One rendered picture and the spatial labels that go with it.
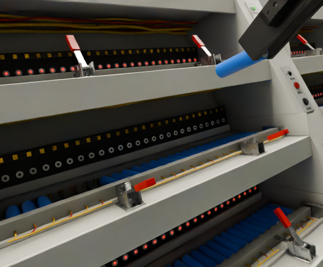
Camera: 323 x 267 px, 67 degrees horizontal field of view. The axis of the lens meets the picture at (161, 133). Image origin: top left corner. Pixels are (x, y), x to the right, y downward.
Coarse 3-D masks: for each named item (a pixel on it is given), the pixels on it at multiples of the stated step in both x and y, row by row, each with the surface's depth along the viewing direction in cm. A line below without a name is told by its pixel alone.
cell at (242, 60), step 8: (240, 56) 27; (248, 56) 26; (264, 56) 26; (224, 64) 29; (232, 64) 28; (240, 64) 28; (248, 64) 27; (216, 72) 30; (224, 72) 30; (232, 72) 29
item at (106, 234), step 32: (224, 128) 66; (256, 128) 64; (288, 128) 57; (128, 160) 51; (256, 160) 43; (288, 160) 49; (0, 192) 39; (160, 192) 35; (192, 192) 35; (224, 192) 39; (64, 224) 31; (96, 224) 29; (128, 224) 30; (160, 224) 32; (0, 256) 25; (32, 256) 24; (64, 256) 26; (96, 256) 28
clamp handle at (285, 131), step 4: (276, 132) 42; (280, 132) 41; (284, 132) 40; (288, 132) 41; (268, 136) 43; (272, 136) 42; (276, 136) 42; (252, 140) 46; (260, 140) 45; (264, 140) 44
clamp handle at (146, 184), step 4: (148, 180) 26; (152, 180) 27; (128, 184) 32; (136, 184) 29; (140, 184) 28; (144, 184) 27; (148, 184) 26; (152, 184) 27; (128, 188) 32; (136, 188) 29; (140, 188) 28; (144, 188) 27; (128, 192) 31
